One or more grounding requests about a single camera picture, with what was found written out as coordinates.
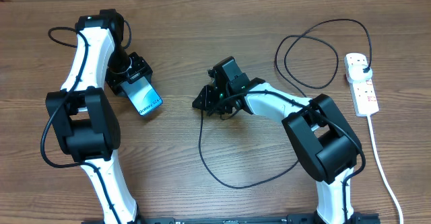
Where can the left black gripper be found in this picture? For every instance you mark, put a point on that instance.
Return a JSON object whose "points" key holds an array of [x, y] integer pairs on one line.
{"points": [[141, 66]]}

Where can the white charger plug adapter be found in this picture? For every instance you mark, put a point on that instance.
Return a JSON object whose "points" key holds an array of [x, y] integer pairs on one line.
{"points": [[358, 73]]}

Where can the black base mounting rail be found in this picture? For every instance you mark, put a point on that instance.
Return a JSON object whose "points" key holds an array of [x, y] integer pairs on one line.
{"points": [[357, 218]]}

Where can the blue Samsung Galaxy smartphone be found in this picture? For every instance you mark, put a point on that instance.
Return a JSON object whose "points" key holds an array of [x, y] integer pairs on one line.
{"points": [[142, 95]]}

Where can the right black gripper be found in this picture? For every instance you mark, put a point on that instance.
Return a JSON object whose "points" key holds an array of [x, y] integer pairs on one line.
{"points": [[211, 106]]}

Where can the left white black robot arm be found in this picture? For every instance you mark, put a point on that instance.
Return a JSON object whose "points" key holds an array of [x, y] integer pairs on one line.
{"points": [[83, 119]]}

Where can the white power strip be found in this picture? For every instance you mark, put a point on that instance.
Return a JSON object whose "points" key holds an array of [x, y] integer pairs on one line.
{"points": [[363, 93]]}

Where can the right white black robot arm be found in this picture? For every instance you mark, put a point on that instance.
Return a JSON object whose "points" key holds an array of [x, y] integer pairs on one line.
{"points": [[323, 141]]}

